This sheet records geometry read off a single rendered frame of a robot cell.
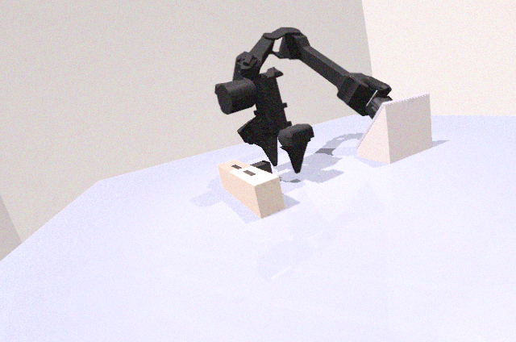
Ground black two-prong charger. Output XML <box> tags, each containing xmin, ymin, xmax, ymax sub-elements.
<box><xmin>250</xmin><ymin>161</ymin><xmax>273</xmax><ymax>174</ymax></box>

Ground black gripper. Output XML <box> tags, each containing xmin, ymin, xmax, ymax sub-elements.
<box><xmin>253</xmin><ymin>98</ymin><xmax>314</xmax><ymax>174</ymax></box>

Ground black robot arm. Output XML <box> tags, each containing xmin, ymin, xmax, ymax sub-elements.
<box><xmin>215</xmin><ymin>27</ymin><xmax>393</xmax><ymax>145</ymax></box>

